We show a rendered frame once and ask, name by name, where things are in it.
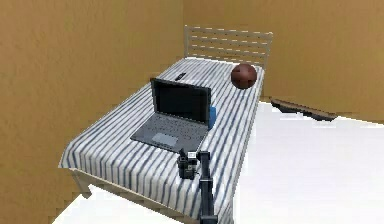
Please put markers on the bed with striped blue-white sheet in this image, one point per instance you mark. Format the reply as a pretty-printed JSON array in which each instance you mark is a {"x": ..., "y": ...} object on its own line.
[{"x": 133, "y": 166}]

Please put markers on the grey laptop with black screen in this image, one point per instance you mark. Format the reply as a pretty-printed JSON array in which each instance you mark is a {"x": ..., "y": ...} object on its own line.
[{"x": 173, "y": 131}]

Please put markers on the dark brown long bat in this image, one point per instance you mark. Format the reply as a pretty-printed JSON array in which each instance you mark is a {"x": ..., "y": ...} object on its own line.
[{"x": 301, "y": 109}]

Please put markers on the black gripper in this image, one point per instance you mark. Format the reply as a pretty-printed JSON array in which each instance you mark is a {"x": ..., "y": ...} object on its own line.
[{"x": 186, "y": 168}]

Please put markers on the black remote control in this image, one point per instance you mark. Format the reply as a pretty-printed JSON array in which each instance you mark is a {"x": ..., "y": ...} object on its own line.
[{"x": 180, "y": 76}]

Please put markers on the brown basketball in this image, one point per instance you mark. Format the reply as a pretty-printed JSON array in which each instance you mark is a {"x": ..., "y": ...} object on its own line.
[{"x": 244, "y": 76}]

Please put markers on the blue box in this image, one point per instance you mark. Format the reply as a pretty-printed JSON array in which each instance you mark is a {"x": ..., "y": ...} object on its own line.
[{"x": 212, "y": 116}]

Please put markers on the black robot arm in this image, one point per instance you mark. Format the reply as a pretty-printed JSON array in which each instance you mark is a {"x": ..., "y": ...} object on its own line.
[{"x": 206, "y": 186}]

